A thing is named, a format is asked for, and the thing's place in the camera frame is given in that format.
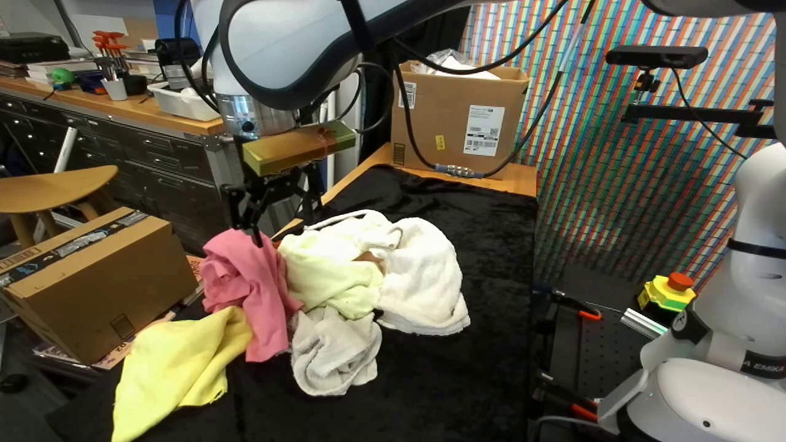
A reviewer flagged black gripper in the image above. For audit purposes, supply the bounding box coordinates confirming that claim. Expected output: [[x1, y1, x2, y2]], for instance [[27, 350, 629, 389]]
[[221, 168, 316, 231]]

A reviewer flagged pink cloth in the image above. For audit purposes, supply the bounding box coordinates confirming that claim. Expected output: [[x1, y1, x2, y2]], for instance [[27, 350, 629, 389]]
[[199, 229, 302, 363]]

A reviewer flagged pale yellow-green t-shirt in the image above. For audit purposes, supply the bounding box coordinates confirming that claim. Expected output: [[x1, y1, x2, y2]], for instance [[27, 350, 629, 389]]
[[276, 233, 383, 319]]

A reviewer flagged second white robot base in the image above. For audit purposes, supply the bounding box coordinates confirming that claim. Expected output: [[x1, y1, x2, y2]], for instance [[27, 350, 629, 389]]
[[596, 142, 786, 442]]

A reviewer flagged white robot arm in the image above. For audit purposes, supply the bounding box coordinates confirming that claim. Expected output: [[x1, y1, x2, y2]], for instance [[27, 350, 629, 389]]
[[172, 0, 483, 142]]

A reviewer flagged wooden workbench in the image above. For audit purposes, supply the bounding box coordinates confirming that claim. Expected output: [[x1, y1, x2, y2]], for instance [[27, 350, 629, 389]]
[[0, 75, 241, 255]]

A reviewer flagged white plastic tray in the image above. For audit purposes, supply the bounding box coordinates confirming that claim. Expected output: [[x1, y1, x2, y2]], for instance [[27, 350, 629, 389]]
[[146, 85, 218, 124]]

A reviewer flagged small white towel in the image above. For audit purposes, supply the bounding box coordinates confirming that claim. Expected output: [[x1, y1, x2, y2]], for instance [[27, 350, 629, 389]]
[[289, 308, 383, 398]]

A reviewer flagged large white knit towel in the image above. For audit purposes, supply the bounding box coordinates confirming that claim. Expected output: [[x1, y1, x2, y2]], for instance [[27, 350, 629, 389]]
[[308, 209, 472, 336]]

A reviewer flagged bright yellow cloth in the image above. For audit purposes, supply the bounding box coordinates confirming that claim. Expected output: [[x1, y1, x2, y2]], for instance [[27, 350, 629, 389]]
[[109, 308, 249, 442]]

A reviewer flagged cardboard box beside table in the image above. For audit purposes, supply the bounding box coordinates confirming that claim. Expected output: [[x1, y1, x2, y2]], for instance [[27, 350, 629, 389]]
[[0, 207, 197, 363]]

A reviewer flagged cardboard box with label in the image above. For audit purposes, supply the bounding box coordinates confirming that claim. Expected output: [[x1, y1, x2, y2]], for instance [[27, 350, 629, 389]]
[[389, 61, 528, 174]]

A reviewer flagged wooden stool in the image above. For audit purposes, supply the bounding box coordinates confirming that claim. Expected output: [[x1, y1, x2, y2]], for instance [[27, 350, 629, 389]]
[[0, 164, 117, 248]]

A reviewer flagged black table cloth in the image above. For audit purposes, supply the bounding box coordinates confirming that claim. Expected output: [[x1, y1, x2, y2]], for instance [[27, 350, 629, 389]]
[[47, 162, 543, 442]]

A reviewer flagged emergency stop button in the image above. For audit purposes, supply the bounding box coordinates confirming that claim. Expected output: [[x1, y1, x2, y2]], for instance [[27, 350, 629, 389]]
[[635, 274, 695, 312]]

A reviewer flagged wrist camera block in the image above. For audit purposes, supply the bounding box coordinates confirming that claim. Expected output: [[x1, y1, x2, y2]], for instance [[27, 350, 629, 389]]
[[241, 120, 355, 177]]

